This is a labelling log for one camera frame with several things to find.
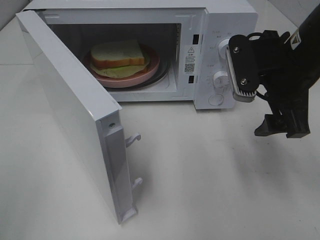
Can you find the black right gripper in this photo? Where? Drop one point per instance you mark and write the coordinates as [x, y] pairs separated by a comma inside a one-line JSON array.
[[284, 71]]

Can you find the round white door-release button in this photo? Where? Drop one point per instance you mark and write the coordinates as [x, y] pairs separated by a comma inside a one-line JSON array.
[[216, 99]]

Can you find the white timer knob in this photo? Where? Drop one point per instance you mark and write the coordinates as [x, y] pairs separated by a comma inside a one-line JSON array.
[[220, 79]]

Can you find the pink round plate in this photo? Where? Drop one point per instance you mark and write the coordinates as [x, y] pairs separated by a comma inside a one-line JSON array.
[[135, 80]]

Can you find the toast sandwich with lettuce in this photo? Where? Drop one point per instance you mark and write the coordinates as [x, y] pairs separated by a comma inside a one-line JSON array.
[[118, 59]]

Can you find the white microwave door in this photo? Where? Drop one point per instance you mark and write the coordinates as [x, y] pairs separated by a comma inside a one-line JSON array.
[[88, 115]]

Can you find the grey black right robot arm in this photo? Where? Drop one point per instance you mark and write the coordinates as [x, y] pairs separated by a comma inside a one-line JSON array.
[[311, 23]]

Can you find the upper white power knob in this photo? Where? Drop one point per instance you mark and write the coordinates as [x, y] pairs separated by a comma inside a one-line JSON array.
[[222, 46]]

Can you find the white microwave oven body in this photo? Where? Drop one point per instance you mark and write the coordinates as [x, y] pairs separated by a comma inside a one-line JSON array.
[[185, 32]]

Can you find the glass microwave turntable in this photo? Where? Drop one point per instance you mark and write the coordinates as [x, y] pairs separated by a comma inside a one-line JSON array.
[[163, 69]]

